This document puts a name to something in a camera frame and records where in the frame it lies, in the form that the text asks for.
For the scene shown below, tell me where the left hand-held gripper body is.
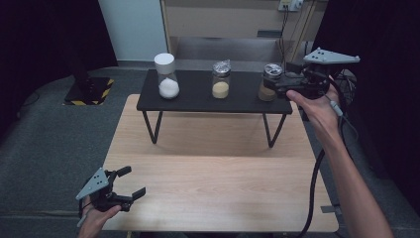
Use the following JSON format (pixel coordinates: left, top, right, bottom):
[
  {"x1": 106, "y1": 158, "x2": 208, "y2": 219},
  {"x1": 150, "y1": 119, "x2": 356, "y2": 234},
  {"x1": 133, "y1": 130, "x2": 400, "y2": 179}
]
[{"x1": 75, "y1": 167, "x2": 134, "y2": 213}]

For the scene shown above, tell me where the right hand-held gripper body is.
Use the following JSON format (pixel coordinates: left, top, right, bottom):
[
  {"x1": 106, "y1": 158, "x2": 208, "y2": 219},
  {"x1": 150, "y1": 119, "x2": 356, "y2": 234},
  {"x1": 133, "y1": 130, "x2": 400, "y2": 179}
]
[{"x1": 285, "y1": 47, "x2": 362, "y2": 100}]

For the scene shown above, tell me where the glass jar of brown powder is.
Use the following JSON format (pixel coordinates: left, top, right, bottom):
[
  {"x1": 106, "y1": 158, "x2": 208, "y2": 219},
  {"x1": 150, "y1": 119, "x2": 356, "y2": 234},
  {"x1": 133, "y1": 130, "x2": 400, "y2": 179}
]
[{"x1": 258, "y1": 62, "x2": 284, "y2": 102}]

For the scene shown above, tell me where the glass jar of yellow powder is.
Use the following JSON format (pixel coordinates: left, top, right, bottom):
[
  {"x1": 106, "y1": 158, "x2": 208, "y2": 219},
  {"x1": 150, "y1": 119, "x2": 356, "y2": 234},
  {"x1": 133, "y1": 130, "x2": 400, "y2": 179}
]
[{"x1": 211, "y1": 59, "x2": 232, "y2": 100}]

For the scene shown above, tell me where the black metal shelf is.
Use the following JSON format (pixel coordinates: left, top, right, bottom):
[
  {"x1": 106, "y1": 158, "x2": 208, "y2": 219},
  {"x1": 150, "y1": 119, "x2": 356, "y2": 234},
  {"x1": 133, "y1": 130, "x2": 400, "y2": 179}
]
[{"x1": 136, "y1": 68, "x2": 294, "y2": 149}]

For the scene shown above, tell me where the white lidded jar white powder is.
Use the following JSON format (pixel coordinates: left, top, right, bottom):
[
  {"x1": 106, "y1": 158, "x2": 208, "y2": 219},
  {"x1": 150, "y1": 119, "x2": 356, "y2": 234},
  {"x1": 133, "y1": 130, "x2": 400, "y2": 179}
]
[{"x1": 154, "y1": 53, "x2": 181, "y2": 100}]

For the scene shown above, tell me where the person's right hand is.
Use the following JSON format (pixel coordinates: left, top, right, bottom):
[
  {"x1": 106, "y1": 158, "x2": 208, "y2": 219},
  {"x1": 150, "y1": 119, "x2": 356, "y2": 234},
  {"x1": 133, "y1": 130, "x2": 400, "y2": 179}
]
[{"x1": 285, "y1": 76, "x2": 345, "y2": 144}]

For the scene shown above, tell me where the person's left hand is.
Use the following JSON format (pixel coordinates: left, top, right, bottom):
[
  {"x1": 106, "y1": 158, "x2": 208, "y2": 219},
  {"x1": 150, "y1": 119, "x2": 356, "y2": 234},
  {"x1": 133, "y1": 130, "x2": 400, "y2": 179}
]
[{"x1": 77, "y1": 196, "x2": 123, "y2": 238}]

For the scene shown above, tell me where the grey flat bar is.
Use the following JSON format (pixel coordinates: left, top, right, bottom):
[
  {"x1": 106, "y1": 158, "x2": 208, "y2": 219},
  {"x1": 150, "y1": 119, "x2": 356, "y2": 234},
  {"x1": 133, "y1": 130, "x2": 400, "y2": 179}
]
[{"x1": 257, "y1": 30, "x2": 283, "y2": 39}]

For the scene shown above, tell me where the black curtain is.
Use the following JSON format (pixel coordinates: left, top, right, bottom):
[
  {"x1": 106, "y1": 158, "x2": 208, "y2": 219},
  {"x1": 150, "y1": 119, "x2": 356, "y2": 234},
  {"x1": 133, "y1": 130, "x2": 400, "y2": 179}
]
[
  {"x1": 311, "y1": 0, "x2": 420, "y2": 206},
  {"x1": 0, "y1": 0, "x2": 118, "y2": 147}
]

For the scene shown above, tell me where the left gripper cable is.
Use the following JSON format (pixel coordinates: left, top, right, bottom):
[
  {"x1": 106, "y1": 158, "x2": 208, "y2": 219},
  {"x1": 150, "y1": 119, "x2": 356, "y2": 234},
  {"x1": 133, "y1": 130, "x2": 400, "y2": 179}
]
[{"x1": 76, "y1": 197, "x2": 93, "y2": 229}]

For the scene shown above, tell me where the white wall power outlet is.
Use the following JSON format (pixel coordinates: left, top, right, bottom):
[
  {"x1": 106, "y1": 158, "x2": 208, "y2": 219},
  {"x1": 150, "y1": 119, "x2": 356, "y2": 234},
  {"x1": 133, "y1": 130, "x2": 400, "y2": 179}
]
[{"x1": 277, "y1": 0, "x2": 304, "y2": 13}]

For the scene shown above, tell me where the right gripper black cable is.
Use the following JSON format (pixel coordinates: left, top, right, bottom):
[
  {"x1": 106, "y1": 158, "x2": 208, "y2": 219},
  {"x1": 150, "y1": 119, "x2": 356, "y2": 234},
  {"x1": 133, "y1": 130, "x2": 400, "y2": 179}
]
[{"x1": 296, "y1": 77, "x2": 360, "y2": 238}]

